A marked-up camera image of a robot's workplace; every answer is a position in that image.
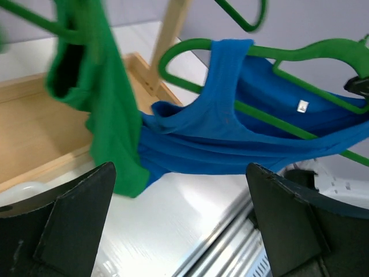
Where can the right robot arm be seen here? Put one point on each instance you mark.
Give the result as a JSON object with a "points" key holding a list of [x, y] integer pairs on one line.
{"points": [[317, 179]]}

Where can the green tank top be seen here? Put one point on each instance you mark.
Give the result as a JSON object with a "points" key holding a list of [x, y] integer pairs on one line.
{"points": [[92, 78]]}

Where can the aluminium mounting rail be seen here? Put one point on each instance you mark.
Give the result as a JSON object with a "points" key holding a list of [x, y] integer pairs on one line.
{"points": [[233, 248]]}

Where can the blue tank top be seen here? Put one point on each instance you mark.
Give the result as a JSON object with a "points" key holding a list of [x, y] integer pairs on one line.
{"points": [[244, 114]]}

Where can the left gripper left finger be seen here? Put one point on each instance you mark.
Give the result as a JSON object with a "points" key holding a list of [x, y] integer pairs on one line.
{"points": [[57, 232]]}

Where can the wooden clothes rack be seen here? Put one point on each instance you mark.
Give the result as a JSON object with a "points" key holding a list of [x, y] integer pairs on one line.
{"points": [[39, 133]]}

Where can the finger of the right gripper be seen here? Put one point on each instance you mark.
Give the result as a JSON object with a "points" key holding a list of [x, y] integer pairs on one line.
{"points": [[358, 86]]}

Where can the green hanger with blue top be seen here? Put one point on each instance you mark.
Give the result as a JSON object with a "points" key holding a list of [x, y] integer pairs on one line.
{"points": [[351, 52]]}

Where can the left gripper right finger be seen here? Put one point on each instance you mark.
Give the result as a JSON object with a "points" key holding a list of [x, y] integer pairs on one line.
{"points": [[304, 232]]}

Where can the white plastic basket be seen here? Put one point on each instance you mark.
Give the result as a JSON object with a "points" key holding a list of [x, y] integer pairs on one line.
{"points": [[21, 192]]}

